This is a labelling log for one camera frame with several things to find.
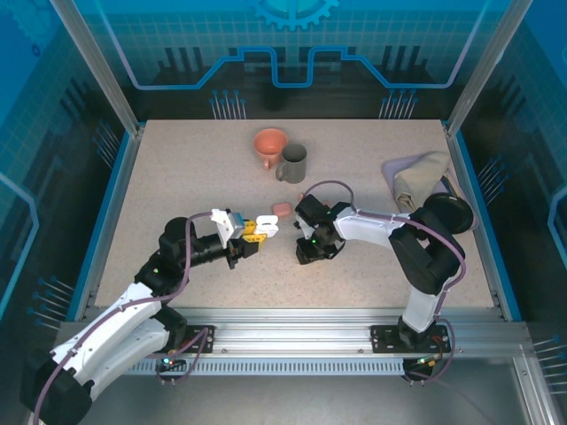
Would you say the white earbuds charging case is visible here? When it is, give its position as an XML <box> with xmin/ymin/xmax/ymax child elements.
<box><xmin>254</xmin><ymin>213</ymin><xmax>281</xmax><ymax>239</ymax></box>

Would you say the grey ceramic mug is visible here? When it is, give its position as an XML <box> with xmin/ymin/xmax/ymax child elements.
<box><xmin>275</xmin><ymin>143</ymin><xmax>308</xmax><ymax>184</ymax></box>

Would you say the pink ceramic mug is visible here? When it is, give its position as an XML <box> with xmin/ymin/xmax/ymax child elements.
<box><xmin>252</xmin><ymin>127</ymin><xmax>290</xmax><ymax>171</ymax></box>

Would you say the lavender plastic tray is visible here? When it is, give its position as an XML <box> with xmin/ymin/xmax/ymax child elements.
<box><xmin>381</xmin><ymin>154</ymin><xmax>480</xmax><ymax>232</ymax></box>

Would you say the beige folded cloth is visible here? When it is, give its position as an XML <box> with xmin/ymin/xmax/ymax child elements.
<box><xmin>393</xmin><ymin>151</ymin><xmax>452</xmax><ymax>213</ymax></box>

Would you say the black round bowl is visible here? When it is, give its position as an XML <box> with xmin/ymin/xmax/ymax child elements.
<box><xmin>421</xmin><ymin>192</ymin><xmax>474</xmax><ymax>236</ymax></box>

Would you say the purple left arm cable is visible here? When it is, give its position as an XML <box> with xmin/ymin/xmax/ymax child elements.
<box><xmin>30</xmin><ymin>211</ymin><xmax>222</xmax><ymax>425</ymax></box>

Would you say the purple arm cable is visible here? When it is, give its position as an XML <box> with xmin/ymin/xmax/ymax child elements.
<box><xmin>30</xmin><ymin>211</ymin><xmax>222</xmax><ymax>425</ymax></box>
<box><xmin>302</xmin><ymin>179</ymin><xmax>470</xmax><ymax>387</ymax></box>

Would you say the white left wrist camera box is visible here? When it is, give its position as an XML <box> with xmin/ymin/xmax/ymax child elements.
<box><xmin>210</xmin><ymin>207</ymin><xmax>247</xmax><ymax>250</ymax></box>

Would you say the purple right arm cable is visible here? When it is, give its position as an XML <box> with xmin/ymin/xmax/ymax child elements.
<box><xmin>302</xmin><ymin>179</ymin><xmax>470</xmax><ymax>387</ymax></box>

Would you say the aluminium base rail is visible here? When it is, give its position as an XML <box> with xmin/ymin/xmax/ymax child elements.
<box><xmin>57</xmin><ymin>307</ymin><xmax>532</xmax><ymax>360</ymax></box>

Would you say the aluminium side rail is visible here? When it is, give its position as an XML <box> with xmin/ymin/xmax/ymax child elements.
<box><xmin>73</xmin><ymin>126</ymin><xmax>146</xmax><ymax>322</ymax></box>
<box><xmin>444</xmin><ymin>123</ymin><xmax>511</xmax><ymax>321</ymax></box>

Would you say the slotted grey cable duct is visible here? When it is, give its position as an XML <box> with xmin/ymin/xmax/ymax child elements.
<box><xmin>126</xmin><ymin>357</ymin><xmax>407</xmax><ymax>377</ymax></box>

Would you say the aluminium frame post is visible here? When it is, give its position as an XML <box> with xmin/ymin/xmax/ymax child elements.
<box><xmin>445</xmin><ymin>0</ymin><xmax>526</xmax><ymax>136</ymax></box>
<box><xmin>48</xmin><ymin>0</ymin><xmax>145</xmax><ymax>136</ymax></box>

